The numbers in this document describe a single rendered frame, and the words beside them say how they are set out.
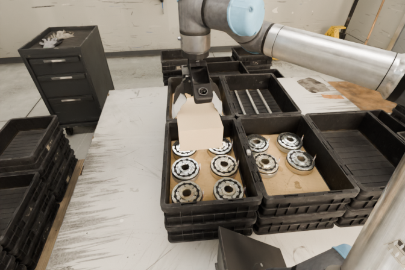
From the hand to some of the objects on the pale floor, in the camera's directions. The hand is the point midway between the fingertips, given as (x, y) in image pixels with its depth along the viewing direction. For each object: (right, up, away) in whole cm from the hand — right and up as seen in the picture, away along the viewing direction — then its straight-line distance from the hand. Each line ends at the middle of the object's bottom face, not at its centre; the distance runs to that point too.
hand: (197, 117), depth 67 cm
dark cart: (-119, -1, +181) cm, 217 cm away
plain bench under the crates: (+26, -77, +82) cm, 115 cm away
